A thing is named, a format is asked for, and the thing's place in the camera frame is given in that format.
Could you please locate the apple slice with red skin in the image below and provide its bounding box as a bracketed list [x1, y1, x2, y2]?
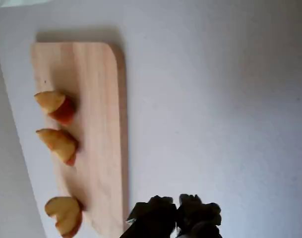
[36, 128, 79, 167]
[33, 90, 75, 125]
[44, 196, 83, 238]

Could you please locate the white ceramic bowl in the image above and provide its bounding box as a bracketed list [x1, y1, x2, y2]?
[0, 0, 49, 10]

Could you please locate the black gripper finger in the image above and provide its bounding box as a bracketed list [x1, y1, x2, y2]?
[177, 194, 222, 238]
[120, 195, 178, 238]

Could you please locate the wooden cutting board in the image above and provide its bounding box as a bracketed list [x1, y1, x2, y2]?
[30, 42, 129, 235]

